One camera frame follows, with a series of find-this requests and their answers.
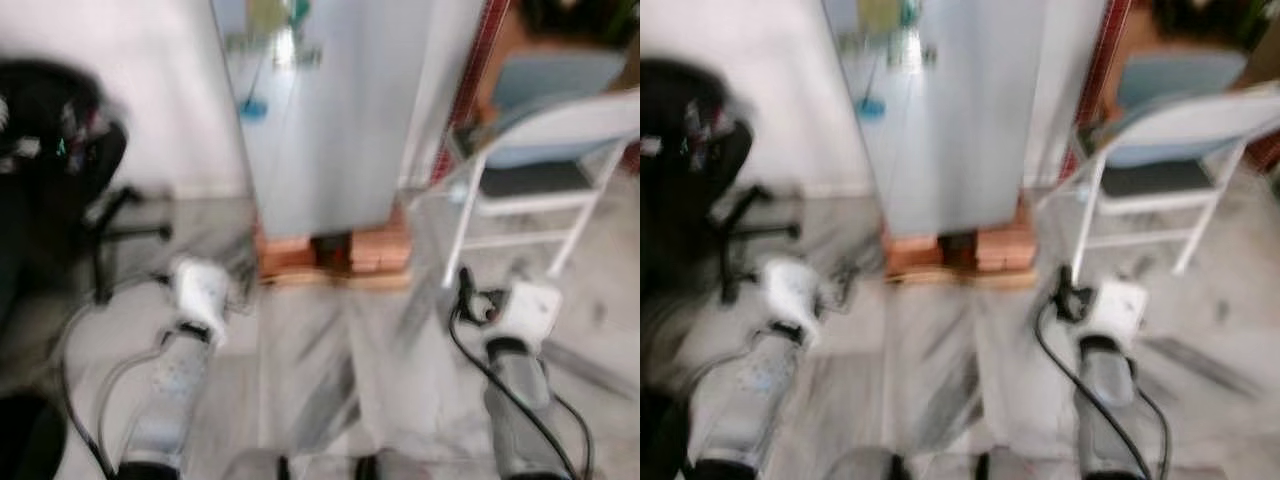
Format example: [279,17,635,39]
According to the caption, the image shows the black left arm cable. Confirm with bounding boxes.
[58,290,176,479]

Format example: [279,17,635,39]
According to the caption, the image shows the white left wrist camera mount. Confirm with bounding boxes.
[170,257,237,343]
[758,257,832,347]

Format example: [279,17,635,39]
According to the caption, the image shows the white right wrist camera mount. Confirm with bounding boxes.
[490,281,564,347]
[1085,280,1150,347]

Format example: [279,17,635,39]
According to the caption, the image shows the grey robot legs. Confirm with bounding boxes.
[222,448,383,480]
[828,448,993,480]

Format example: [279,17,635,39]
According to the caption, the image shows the black office chair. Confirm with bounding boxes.
[0,58,173,306]
[640,58,801,307]

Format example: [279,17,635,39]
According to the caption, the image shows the red brick fridge base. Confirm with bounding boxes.
[254,208,414,291]
[882,212,1042,292]

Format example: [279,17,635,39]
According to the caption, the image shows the silver grey fridge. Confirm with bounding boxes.
[822,0,1110,241]
[210,0,487,238]

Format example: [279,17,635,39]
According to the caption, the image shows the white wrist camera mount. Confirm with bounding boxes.
[170,257,237,343]
[758,257,832,347]
[1085,280,1150,347]
[490,281,564,347]

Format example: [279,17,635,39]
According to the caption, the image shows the white folding chair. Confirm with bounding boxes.
[440,88,641,288]
[1040,85,1280,288]

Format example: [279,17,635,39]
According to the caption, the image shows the light blue plastic chair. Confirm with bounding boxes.
[492,50,631,169]
[1112,50,1251,169]

